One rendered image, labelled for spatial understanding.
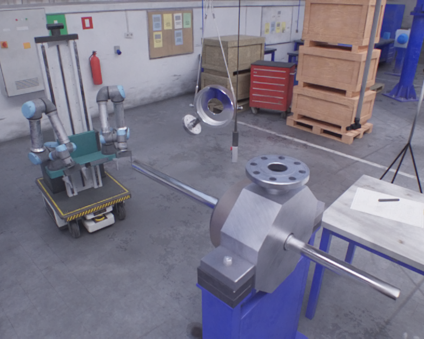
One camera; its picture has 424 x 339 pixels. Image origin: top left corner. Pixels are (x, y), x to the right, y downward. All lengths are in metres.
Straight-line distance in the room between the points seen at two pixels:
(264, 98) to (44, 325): 5.05
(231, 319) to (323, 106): 4.64
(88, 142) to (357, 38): 3.92
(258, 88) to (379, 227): 4.62
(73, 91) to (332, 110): 3.89
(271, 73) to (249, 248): 5.14
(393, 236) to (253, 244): 1.01
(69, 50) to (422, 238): 2.91
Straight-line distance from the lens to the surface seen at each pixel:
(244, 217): 1.38
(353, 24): 5.48
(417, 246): 2.12
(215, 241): 1.57
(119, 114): 3.14
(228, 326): 1.54
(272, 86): 6.31
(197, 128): 3.13
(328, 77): 5.66
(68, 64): 3.21
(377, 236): 2.09
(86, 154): 3.36
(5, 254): 3.58
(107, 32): 6.73
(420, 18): 8.65
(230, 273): 1.33
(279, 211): 1.34
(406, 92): 8.84
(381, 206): 2.37
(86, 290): 2.94
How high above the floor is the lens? 2.04
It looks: 27 degrees down
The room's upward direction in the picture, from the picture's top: straight up
